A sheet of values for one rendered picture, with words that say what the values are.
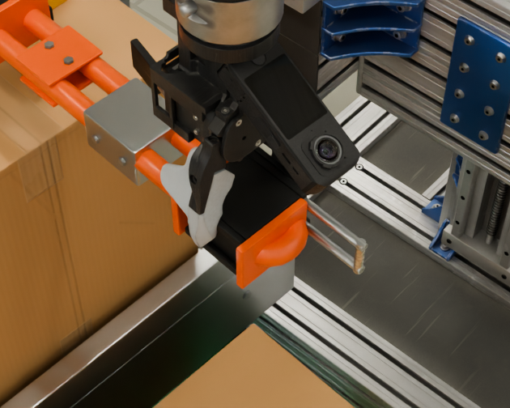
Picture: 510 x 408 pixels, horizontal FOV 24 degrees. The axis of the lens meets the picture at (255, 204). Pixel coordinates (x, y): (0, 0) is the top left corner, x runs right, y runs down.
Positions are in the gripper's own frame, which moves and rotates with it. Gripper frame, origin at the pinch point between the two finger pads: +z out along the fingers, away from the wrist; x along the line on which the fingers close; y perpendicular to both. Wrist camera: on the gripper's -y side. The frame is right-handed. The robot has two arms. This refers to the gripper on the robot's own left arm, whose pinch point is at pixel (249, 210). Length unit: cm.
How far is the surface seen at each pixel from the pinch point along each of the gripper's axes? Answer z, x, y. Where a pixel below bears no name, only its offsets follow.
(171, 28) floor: 108, -85, 112
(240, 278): 1.3, 4.7, -3.7
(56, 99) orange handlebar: 0.1, 3.4, 21.1
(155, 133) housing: -1.4, 0.6, 10.8
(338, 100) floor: 108, -95, 70
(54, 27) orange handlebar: -0.8, -1.7, 27.7
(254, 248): -1.7, 3.3, -3.9
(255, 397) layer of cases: 53, -10, 9
